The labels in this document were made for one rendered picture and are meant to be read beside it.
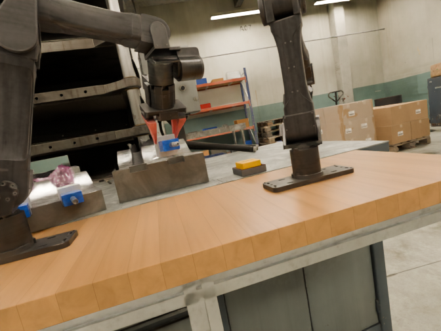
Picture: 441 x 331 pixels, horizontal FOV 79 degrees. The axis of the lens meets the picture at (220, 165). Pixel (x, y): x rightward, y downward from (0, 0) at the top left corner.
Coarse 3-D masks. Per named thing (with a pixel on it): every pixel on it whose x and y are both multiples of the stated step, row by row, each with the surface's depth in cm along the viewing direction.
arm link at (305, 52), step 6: (258, 0) 55; (300, 0) 52; (258, 6) 55; (300, 6) 60; (264, 12) 55; (264, 18) 56; (264, 24) 58; (306, 54) 71; (306, 60) 71; (306, 66) 73; (306, 72) 74; (306, 78) 76
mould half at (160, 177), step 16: (128, 160) 96; (144, 160) 95; (160, 160) 79; (192, 160) 79; (128, 176) 74; (144, 176) 75; (160, 176) 76; (176, 176) 78; (192, 176) 79; (128, 192) 74; (144, 192) 76; (160, 192) 77
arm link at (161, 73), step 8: (152, 56) 59; (160, 56) 60; (168, 56) 61; (176, 56) 62; (152, 64) 58; (160, 64) 58; (168, 64) 59; (176, 64) 62; (152, 72) 59; (160, 72) 59; (168, 72) 60; (176, 72) 63; (152, 80) 60; (160, 80) 60; (168, 80) 61
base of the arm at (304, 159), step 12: (300, 156) 58; (312, 156) 57; (300, 168) 58; (312, 168) 58; (324, 168) 65; (336, 168) 63; (348, 168) 60; (276, 180) 62; (288, 180) 60; (300, 180) 58; (312, 180) 58
